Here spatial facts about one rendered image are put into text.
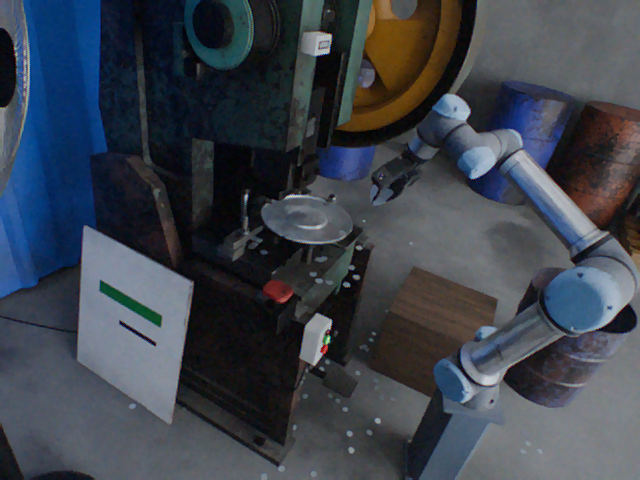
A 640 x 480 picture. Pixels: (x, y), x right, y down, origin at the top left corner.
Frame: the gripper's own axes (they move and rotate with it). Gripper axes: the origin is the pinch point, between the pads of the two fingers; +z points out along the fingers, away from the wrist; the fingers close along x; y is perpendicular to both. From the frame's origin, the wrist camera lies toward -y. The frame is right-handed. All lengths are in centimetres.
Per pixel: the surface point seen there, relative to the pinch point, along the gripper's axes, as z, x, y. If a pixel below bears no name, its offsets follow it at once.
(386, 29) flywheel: -23, 44, 32
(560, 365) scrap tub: 37, -83, 74
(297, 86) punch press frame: -20.1, 25.6, -20.0
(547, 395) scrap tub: 53, -92, 76
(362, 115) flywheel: 1.5, 32.3, 28.2
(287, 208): 25.1, 19.8, -4.6
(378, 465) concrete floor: 72, -66, -2
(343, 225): 17.9, 3.9, 3.7
